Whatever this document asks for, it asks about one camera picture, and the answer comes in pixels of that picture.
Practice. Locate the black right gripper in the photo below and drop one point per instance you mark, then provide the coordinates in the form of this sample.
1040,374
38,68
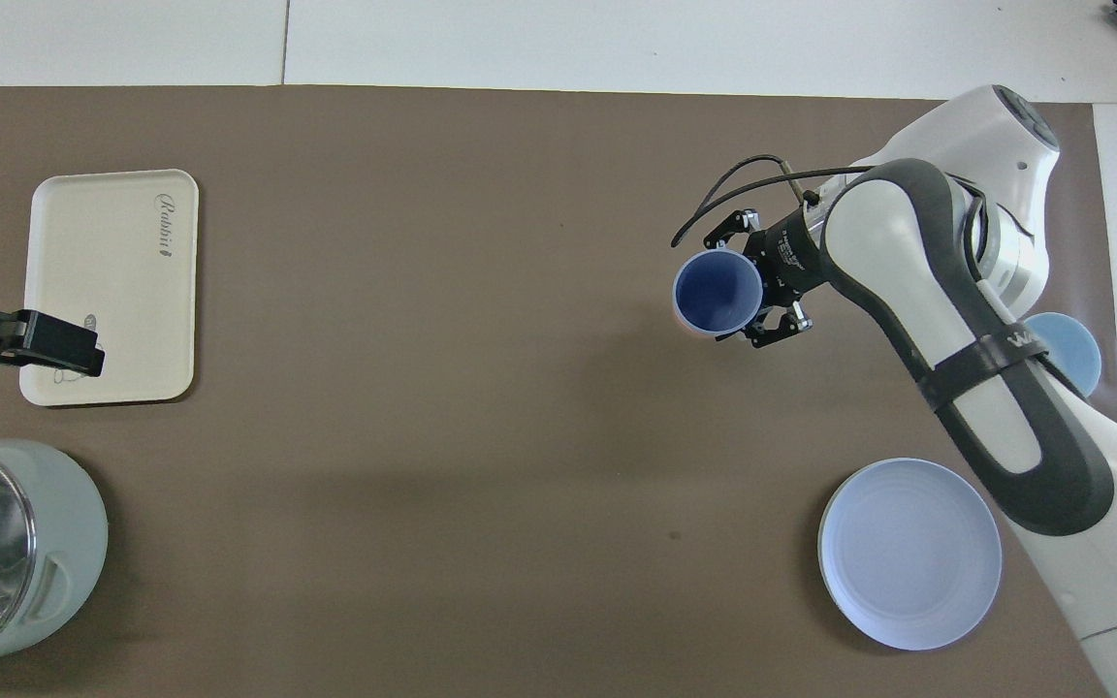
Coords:
791,254

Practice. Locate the blue plastic cup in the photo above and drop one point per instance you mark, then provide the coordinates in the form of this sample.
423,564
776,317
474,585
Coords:
717,291

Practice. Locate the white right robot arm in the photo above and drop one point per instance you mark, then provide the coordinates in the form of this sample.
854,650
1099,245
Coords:
908,252

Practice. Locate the cream tray with Rabbit print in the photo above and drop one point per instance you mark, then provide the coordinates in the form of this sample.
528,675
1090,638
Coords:
103,271

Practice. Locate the pale green pot, glass lid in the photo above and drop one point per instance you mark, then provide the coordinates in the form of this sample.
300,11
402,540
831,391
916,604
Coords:
25,553

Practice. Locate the lavender blue plate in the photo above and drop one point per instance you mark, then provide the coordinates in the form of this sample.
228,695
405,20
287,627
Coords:
898,562

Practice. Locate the light blue bowl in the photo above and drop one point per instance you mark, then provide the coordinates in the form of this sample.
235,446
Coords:
1072,344

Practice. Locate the brown paper table mat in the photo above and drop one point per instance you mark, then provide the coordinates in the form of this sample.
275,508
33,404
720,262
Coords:
423,388

